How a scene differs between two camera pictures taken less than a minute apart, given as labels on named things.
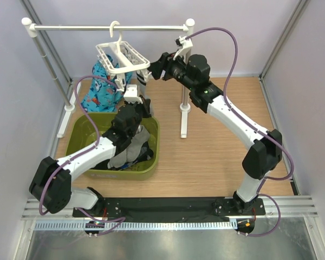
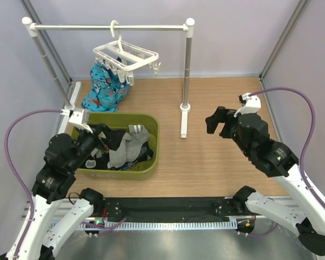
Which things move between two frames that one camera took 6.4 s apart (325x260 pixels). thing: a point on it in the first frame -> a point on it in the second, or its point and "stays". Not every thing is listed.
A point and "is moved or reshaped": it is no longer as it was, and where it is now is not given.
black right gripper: (168, 62) -> (221, 115)
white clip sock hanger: (119, 57) is moved or reshaped
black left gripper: (145, 108) -> (114, 136)
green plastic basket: (81, 135) stays
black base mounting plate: (174, 207) stays
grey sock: (117, 161) stays
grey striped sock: (142, 78) -> (132, 146)
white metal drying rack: (32, 30) stays
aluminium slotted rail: (138, 225) stays
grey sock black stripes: (141, 136) stays
